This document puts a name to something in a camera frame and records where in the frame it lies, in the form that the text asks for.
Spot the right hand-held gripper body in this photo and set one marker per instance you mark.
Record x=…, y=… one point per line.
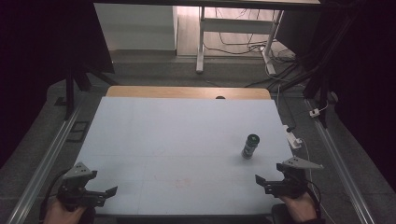
x=291, y=182

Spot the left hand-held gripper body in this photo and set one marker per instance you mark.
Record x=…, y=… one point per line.
x=81, y=190

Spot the person's right hand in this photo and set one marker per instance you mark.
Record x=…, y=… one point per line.
x=299, y=207

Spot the person's left hand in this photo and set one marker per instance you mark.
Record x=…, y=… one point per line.
x=61, y=215

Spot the small white connector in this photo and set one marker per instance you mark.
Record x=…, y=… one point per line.
x=292, y=138

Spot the small white plug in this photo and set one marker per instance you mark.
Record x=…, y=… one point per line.
x=314, y=113

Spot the white table mat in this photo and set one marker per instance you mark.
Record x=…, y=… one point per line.
x=183, y=149

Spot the black stand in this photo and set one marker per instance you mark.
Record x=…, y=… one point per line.
x=320, y=84
x=73, y=84

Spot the wooden table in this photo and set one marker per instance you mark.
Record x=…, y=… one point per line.
x=186, y=92

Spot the metal floor rail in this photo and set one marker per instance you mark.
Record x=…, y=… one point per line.
x=43, y=168
x=339, y=165

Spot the white metal desk frame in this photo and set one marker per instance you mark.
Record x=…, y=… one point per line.
x=236, y=26

